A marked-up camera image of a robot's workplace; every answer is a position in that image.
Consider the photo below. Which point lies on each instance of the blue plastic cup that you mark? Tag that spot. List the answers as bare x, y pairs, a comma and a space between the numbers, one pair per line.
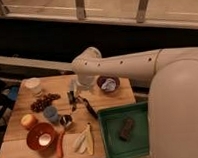
50, 113

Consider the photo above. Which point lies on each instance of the orange round fruit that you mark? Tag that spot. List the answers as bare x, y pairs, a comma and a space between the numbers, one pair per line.
28, 121

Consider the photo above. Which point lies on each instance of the crumpled white paper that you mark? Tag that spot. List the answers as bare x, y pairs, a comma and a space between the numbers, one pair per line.
109, 85

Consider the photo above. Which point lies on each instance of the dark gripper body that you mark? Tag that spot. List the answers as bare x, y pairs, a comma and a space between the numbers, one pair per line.
73, 87

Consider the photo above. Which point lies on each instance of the orange bowl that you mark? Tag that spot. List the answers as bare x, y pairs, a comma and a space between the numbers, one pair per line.
41, 136

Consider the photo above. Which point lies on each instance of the green plastic tray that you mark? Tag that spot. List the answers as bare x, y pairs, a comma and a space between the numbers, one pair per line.
112, 119

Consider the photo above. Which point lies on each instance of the bunch of dark grapes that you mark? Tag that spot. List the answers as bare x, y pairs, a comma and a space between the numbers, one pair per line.
40, 104

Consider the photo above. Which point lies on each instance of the brown rectangular block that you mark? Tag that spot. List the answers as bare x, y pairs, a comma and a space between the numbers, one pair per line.
126, 129

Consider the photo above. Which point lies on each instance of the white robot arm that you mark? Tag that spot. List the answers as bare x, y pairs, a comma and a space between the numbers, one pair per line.
172, 78

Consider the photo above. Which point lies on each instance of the peeled banana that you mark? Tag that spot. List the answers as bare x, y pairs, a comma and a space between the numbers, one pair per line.
84, 141

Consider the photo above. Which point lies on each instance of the dark red bowl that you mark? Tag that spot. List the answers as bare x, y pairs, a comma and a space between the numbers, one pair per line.
102, 79

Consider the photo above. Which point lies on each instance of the black dish brush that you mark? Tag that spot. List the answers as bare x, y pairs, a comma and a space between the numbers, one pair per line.
75, 100

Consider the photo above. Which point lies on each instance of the orange carrot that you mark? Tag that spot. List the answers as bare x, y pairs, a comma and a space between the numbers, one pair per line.
59, 150

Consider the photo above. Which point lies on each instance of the white plastic cup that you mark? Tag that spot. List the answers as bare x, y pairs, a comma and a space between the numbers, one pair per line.
34, 85

